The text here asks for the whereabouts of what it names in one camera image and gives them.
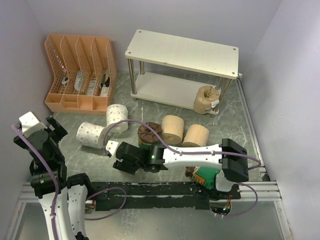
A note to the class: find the white two-tier shelf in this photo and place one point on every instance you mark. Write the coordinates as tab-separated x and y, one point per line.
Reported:
180	53

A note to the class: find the green brown roll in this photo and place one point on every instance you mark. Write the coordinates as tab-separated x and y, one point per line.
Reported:
204	176
146	138

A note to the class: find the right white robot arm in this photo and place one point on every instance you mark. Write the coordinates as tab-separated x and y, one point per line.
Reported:
228	158

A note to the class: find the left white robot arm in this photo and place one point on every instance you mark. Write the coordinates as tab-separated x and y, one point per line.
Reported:
62	198

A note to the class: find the floral white paper roll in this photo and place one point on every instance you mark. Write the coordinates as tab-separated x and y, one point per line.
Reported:
114	114
91	135

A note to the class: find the brown paper roll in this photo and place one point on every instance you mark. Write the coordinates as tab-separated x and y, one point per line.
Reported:
207	98

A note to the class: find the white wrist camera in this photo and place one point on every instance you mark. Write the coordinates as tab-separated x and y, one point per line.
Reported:
111	148
30	123

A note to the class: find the orange plastic file organizer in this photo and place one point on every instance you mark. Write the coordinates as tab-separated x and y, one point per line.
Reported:
84	73

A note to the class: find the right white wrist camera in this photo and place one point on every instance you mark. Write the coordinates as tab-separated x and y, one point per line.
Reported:
111	148

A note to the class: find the beige unwrapped paper roll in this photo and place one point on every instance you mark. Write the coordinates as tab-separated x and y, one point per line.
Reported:
172	129
196	136

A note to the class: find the lying green brown wrapped roll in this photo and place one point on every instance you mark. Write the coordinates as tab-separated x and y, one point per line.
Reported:
204	176

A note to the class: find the aluminium frame rail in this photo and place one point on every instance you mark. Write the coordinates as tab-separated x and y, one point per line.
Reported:
186	223

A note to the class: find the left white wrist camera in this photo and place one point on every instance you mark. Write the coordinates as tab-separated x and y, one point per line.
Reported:
30	123

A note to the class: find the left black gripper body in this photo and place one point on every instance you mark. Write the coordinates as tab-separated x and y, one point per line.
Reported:
20	140

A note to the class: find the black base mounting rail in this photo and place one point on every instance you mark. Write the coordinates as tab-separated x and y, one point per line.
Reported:
149	195

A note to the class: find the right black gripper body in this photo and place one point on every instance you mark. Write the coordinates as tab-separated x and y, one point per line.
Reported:
126	167

